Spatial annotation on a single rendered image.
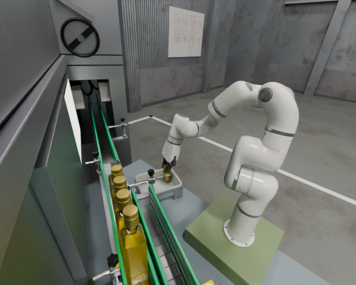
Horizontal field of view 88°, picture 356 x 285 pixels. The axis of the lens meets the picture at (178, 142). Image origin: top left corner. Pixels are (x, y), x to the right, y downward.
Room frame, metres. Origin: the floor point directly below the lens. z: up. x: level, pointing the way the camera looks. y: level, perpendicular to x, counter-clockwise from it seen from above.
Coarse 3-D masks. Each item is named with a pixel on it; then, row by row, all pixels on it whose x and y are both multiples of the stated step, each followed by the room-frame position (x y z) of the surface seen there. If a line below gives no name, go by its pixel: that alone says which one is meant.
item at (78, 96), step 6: (72, 84) 1.40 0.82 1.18; (78, 84) 1.41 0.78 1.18; (102, 84) 1.44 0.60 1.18; (72, 90) 1.36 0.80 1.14; (78, 90) 1.38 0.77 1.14; (102, 90) 1.43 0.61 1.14; (108, 90) 1.46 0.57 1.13; (78, 96) 1.37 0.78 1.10; (102, 96) 1.43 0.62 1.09; (108, 96) 1.45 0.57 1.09; (78, 102) 1.37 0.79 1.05; (84, 102) 1.51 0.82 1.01; (78, 108) 1.36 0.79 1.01; (84, 108) 1.38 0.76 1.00
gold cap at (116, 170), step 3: (114, 165) 0.46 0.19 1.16; (117, 165) 0.46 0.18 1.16; (120, 165) 0.46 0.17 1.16; (111, 168) 0.44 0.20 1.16; (114, 168) 0.44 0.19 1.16; (117, 168) 0.44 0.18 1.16; (120, 168) 0.44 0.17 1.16; (111, 171) 0.43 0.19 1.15; (114, 171) 0.43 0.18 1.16; (117, 171) 0.43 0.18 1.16; (120, 171) 0.44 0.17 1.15; (111, 174) 0.44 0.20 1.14; (114, 174) 0.43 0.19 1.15; (117, 174) 0.43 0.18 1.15; (120, 174) 0.44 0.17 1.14; (114, 177) 0.43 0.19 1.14
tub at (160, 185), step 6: (138, 174) 0.81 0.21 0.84; (144, 174) 0.81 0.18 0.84; (156, 174) 0.84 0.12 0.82; (162, 174) 0.86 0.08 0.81; (174, 174) 0.83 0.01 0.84; (138, 180) 0.79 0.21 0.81; (156, 180) 0.84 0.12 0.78; (162, 180) 0.85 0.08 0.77; (174, 180) 0.81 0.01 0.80; (180, 180) 0.77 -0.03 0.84; (138, 186) 0.71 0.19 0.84; (144, 186) 0.79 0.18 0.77; (156, 186) 0.80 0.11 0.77; (162, 186) 0.80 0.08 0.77; (168, 186) 0.80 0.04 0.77; (174, 186) 0.73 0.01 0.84; (180, 186) 0.74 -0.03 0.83; (156, 192) 0.68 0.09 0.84
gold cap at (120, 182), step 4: (116, 176) 0.40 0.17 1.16; (120, 176) 0.40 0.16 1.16; (124, 176) 0.41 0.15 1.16; (116, 180) 0.39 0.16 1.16; (120, 180) 0.39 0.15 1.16; (124, 180) 0.39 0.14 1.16; (116, 184) 0.38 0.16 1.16; (120, 184) 0.38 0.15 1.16; (124, 184) 0.39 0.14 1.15; (116, 188) 0.38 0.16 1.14; (120, 188) 0.38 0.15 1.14; (124, 188) 0.39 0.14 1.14; (116, 192) 0.38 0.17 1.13
